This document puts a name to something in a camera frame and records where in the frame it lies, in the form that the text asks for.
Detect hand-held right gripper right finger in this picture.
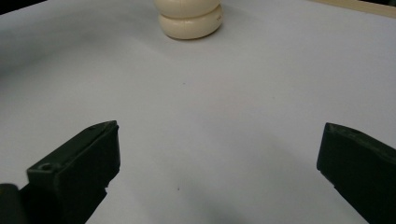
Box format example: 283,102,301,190
316,121,396,224

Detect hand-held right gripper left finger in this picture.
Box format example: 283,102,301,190
26,120,121,224

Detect cream ribbed cup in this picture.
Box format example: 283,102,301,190
153,0,225,41

